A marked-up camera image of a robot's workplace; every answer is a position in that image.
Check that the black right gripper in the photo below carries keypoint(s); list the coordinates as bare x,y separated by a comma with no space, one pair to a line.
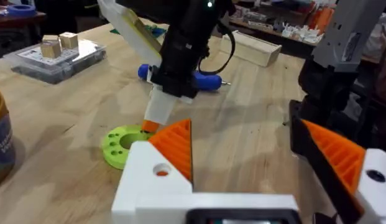
183,53

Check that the long pale wooden box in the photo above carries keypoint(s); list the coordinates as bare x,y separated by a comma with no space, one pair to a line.
251,49

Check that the small wooden cube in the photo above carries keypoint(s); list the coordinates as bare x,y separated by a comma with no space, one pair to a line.
50,49
69,40
50,38

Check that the blue electric screwdriver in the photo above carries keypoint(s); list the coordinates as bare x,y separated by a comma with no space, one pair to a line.
208,81

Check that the blue tape roll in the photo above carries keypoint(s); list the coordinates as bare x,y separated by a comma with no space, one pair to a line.
21,10

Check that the white orange left gripper right finger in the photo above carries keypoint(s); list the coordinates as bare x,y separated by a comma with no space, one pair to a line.
345,161

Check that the toy tub with brown rim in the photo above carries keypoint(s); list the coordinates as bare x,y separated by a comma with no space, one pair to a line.
1,146

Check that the green disc with holes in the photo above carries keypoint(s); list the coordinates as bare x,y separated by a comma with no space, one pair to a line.
113,149

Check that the cluttered workbench with parts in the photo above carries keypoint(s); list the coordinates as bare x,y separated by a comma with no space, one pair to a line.
283,28

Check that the pale upright wrist plate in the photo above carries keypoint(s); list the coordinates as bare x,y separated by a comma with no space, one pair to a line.
133,34

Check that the green board with blocks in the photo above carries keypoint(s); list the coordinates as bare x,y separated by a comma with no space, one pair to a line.
155,30

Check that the white orange left gripper left finger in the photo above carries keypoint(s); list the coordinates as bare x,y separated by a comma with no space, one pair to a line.
143,174

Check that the clear plastic parts box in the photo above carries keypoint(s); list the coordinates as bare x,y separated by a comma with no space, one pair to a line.
59,67

